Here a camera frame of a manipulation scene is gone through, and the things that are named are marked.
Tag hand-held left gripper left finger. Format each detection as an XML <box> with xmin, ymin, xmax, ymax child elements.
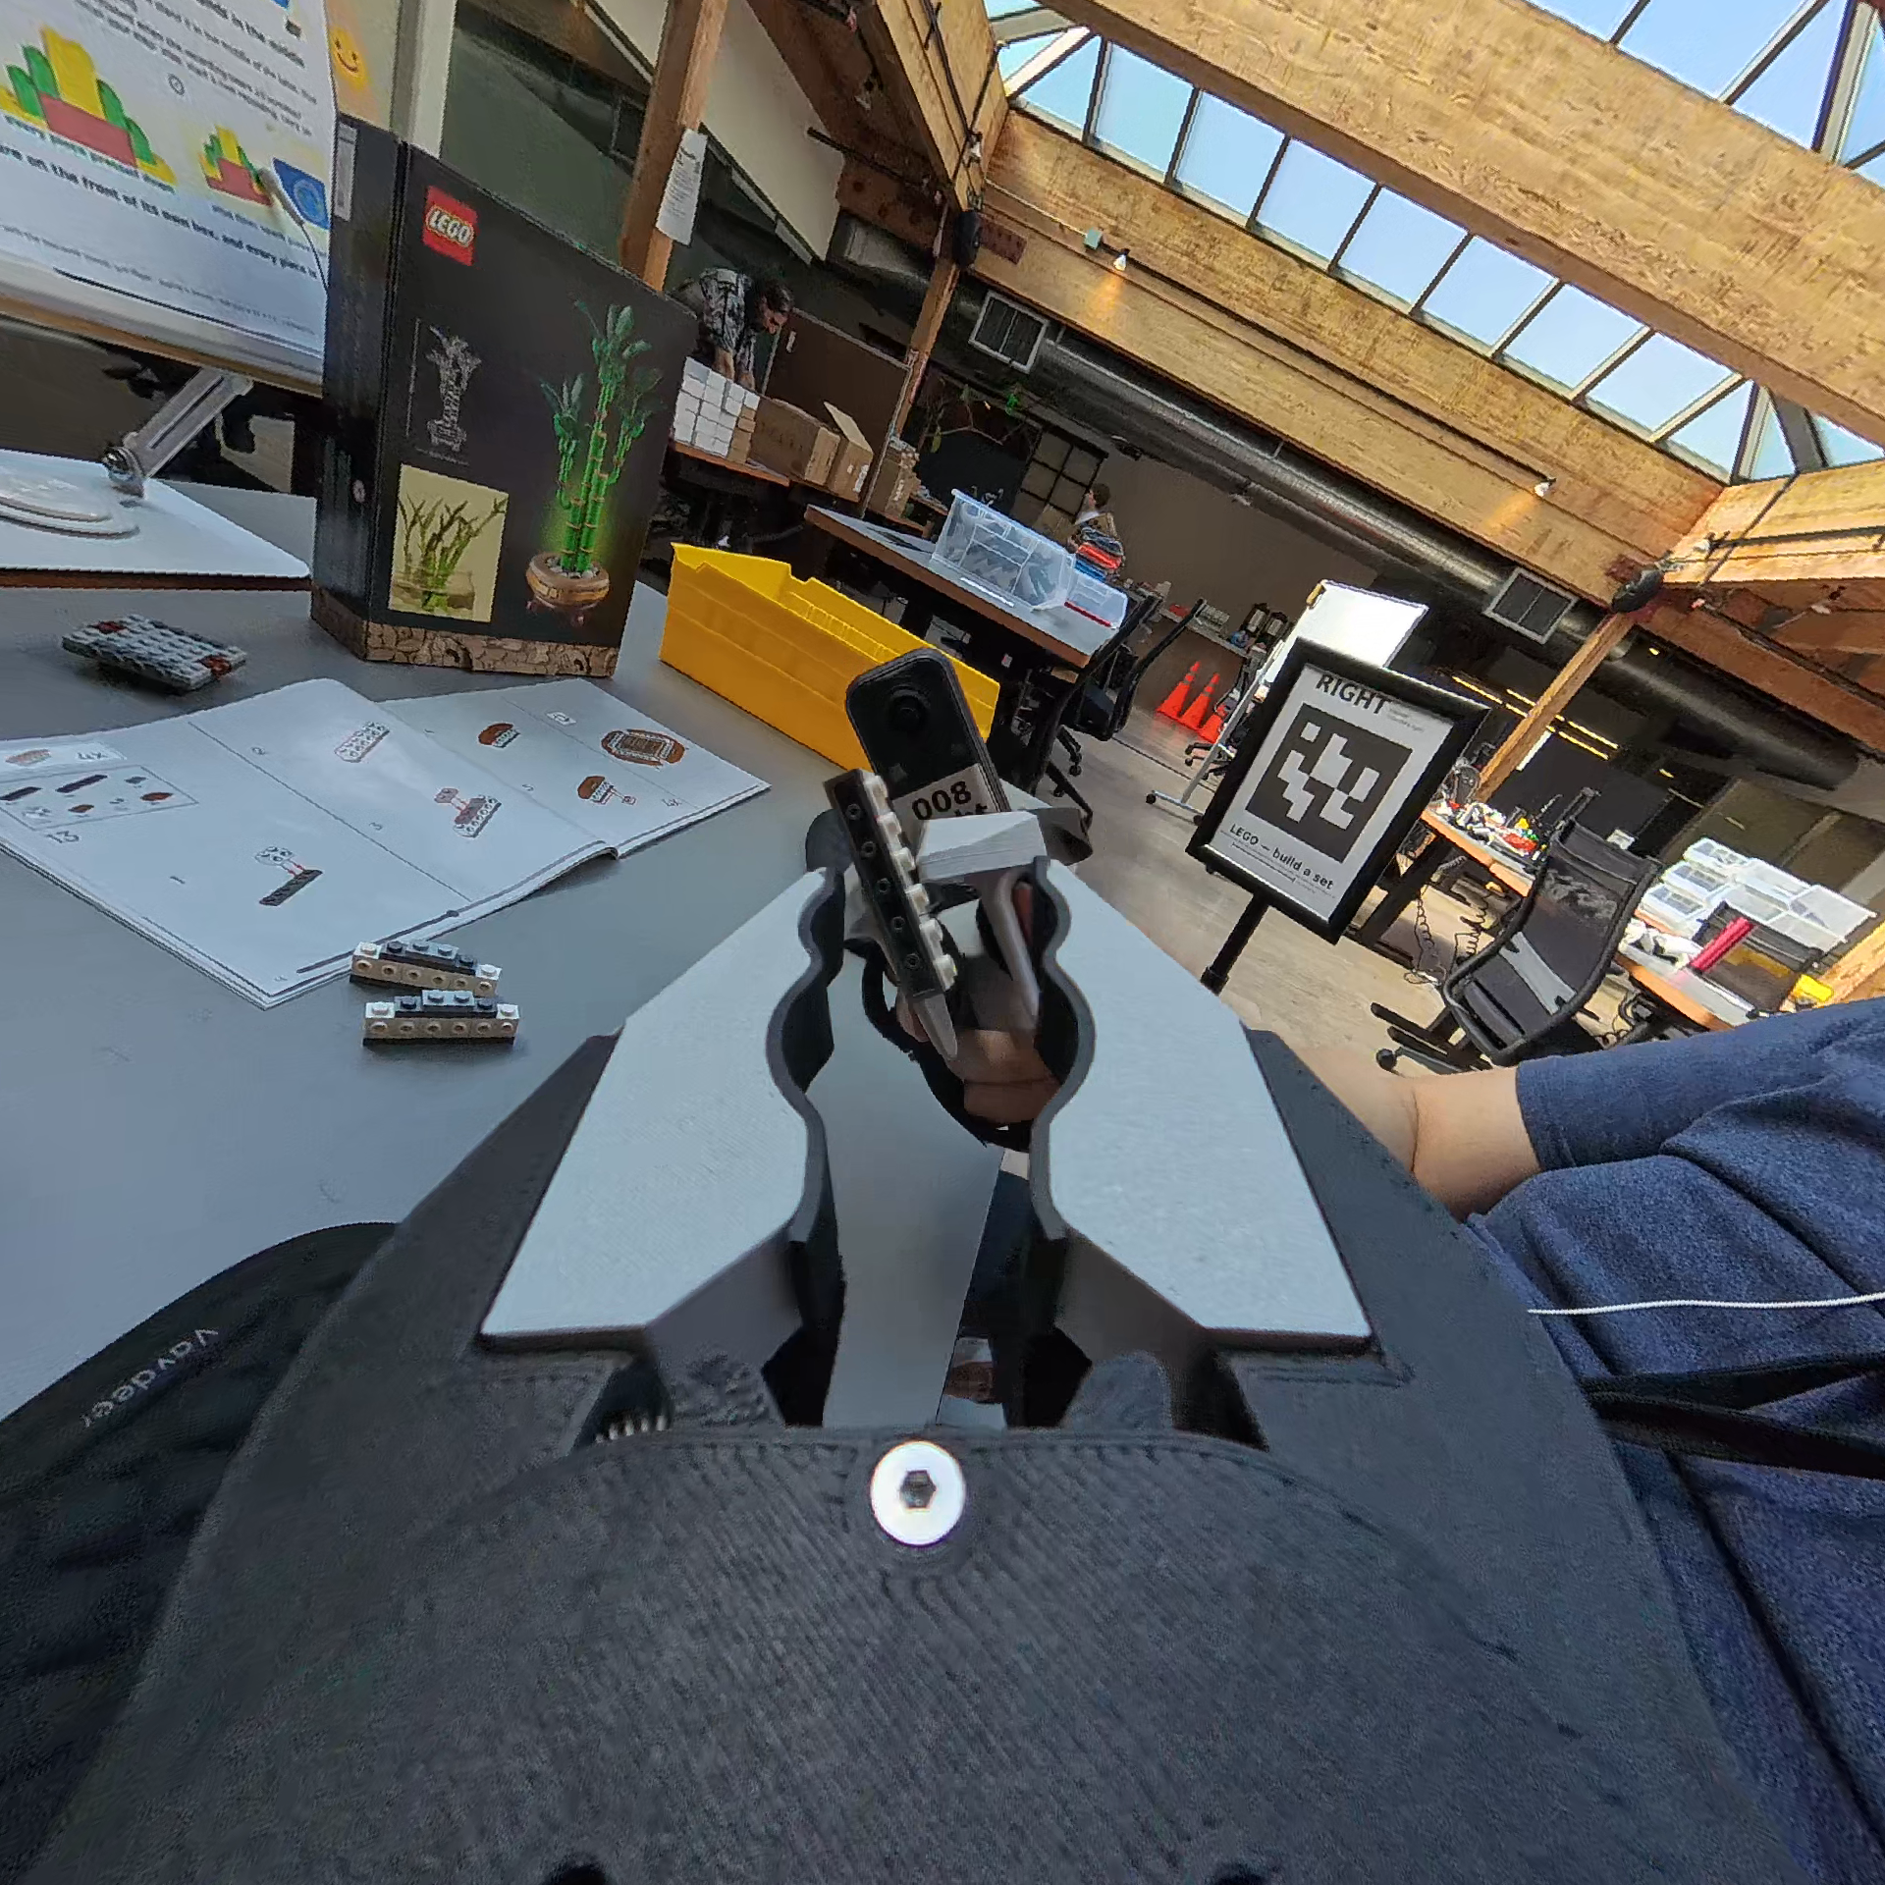
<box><xmin>477</xmin><ymin>866</ymin><xmax>857</xmax><ymax>1379</ymax></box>

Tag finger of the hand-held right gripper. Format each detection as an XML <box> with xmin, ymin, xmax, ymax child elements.
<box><xmin>915</xmin><ymin>814</ymin><xmax>1094</xmax><ymax>1038</ymax></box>
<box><xmin>808</xmin><ymin>810</ymin><xmax>962</xmax><ymax>1059</ymax></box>

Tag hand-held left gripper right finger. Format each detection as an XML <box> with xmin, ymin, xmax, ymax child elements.
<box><xmin>1025</xmin><ymin>857</ymin><xmax>1382</xmax><ymax>1371</ymax></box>

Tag person's right forearm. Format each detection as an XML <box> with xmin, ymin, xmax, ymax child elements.
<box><xmin>1283</xmin><ymin>1030</ymin><xmax>1540</xmax><ymax>1218</ymax></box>

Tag lego instruction booklet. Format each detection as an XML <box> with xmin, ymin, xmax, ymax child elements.
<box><xmin>0</xmin><ymin>678</ymin><xmax>770</xmax><ymax>1012</ymax></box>

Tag black bamboo lego box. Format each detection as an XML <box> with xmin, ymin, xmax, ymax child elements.
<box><xmin>309</xmin><ymin>118</ymin><xmax>703</xmax><ymax>680</ymax></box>

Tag grey lego plate assembly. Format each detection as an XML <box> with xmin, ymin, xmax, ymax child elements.
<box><xmin>63</xmin><ymin>612</ymin><xmax>252</xmax><ymax>695</ymax></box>

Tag person's right hand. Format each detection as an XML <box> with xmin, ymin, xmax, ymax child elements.
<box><xmin>942</xmin><ymin>1024</ymin><xmax>1066</xmax><ymax>1130</ymax></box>

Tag wooden work table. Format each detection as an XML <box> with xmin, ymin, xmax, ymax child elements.
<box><xmin>800</xmin><ymin>506</ymin><xmax>1140</xmax><ymax>676</ymax></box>

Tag yellow plastic bin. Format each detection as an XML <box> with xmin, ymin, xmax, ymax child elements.
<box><xmin>657</xmin><ymin>541</ymin><xmax>1005</xmax><ymax>770</ymax></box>

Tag clear plastic storage bin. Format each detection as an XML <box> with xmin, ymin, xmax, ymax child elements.
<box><xmin>933</xmin><ymin>489</ymin><xmax>1073</xmax><ymax>607</ymax></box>

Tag cardboard boxes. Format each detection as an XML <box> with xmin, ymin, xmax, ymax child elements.
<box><xmin>750</xmin><ymin>395</ymin><xmax>874</xmax><ymax>501</ymax></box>

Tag black framed marker sign stand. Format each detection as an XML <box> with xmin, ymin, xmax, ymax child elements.
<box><xmin>1185</xmin><ymin>639</ymin><xmax>1493</xmax><ymax>1000</ymax></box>

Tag stack of white boxes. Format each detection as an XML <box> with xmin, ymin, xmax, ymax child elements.
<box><xmin>669</xmin><ymin>359</ymin><xmax>763</xmax><ymax>460</ymax></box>

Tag black mesh office chair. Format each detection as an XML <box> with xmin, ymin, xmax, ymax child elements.
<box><xmin>1374</xmin><ymin>822</ymin><xmax>1663</xmax><ymax>1074</ymax></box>

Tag white rolling whiteboard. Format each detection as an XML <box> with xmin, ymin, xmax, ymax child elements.
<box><xmin>1294</xmin><ymin>578</ymin><xmax>1431</xmax><ymax>685</ymax></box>

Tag stack of clear plastic bins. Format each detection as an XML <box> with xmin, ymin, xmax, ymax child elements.
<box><xmin>1631</xmin><ymin>838</ymin><xmax>1883</xmax><ymax>976</ymax></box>

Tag black fabric bag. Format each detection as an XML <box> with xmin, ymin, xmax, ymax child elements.
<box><xmin>0</xmin><ymin>1224</ymin><xmax>401</xmax><ymax>1878</ymax></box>

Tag white stand base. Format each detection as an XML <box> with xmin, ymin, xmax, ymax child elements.
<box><xmin>0</xmin><ymin>450</ymin><xmax>315</xmax><ymax>590</ymax></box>

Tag wooden display board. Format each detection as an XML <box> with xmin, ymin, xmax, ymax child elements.
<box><xmin>0</xmin><ymin>287</ymin><xmax>329</xmax><ymax>398</ymax></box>

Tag illustrated instruction poster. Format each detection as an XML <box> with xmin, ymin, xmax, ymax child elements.
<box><xmin>0</xmin><ymin>0</ymin><xmax>338</xmax><ymax>364</ymax></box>

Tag black ventilation duct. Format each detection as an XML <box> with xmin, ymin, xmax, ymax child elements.
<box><xmin>942</xmin><ymin>280</ymin><xmax>1860</xmax><ymax>791</ymax></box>

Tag thin white cord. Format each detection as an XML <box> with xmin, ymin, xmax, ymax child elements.
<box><xmin>1529</xmin><ymin>1291</ymin><xmax>1885</xmax><ymax>1318</ymax></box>

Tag black shoulder strap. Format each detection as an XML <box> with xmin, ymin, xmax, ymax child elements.
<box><xmin>1582</xmin><ymin>1351</ymin><xmax>1885</xmax><ymax>1470</ymax></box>

